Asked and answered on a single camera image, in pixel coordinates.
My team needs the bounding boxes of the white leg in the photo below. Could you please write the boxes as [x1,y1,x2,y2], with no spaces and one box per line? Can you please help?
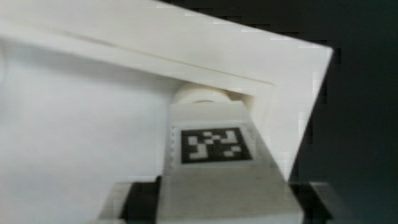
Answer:
[156,84,303,224]

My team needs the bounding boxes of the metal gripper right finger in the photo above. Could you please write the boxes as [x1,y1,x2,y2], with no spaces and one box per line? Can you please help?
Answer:
[289,182,355,224]

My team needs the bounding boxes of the white square tabletop tray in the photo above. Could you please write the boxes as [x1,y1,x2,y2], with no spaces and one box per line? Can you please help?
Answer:
[0,0,332,224]

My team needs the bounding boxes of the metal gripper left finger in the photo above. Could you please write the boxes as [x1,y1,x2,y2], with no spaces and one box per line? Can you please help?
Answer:
[93,177,161,224]

